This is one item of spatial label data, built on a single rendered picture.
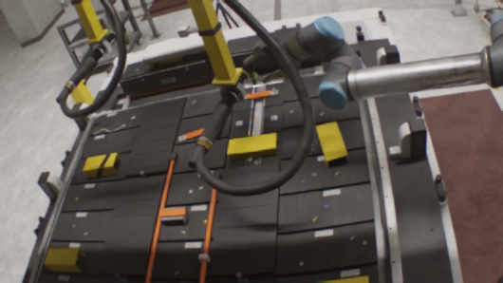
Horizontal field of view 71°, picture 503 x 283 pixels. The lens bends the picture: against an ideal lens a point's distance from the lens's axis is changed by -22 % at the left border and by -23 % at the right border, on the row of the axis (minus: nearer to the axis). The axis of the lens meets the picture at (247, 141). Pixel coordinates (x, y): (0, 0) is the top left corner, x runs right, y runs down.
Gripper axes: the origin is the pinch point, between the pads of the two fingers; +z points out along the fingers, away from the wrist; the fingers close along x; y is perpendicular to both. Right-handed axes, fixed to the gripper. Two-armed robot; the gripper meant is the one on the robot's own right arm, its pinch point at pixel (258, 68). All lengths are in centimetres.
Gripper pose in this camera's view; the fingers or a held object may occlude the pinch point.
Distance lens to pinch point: 149.7
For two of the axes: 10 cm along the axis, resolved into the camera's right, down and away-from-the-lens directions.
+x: -6.8, -6.4, -3.6
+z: -6.6, 3.1, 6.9
